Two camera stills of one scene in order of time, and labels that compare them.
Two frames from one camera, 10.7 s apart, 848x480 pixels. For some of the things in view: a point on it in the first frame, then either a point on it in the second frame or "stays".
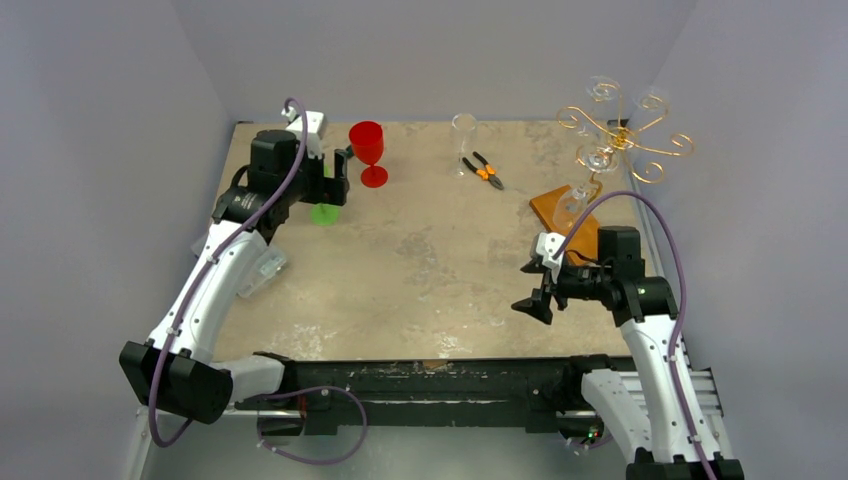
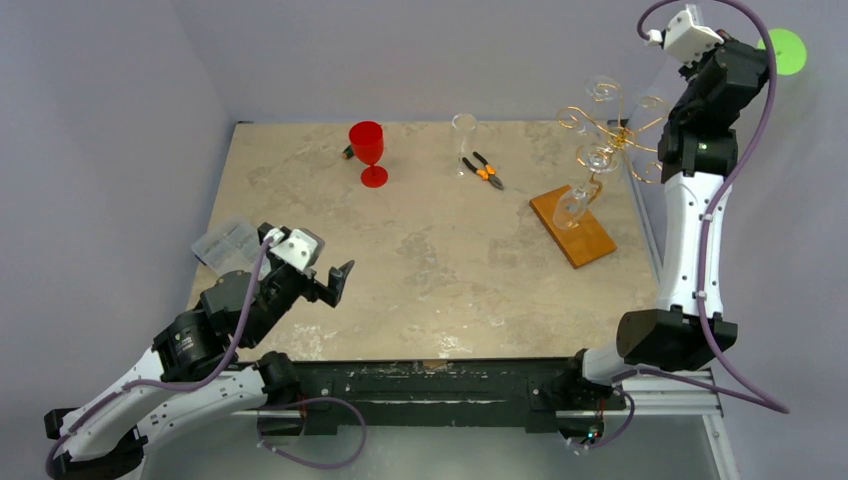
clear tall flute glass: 464,127 stays
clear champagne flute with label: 590,160 stays
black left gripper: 327,189 -> 330,292
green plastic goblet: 324,214 -> 790,52
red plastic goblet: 367,139 stays
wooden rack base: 584,247 stays
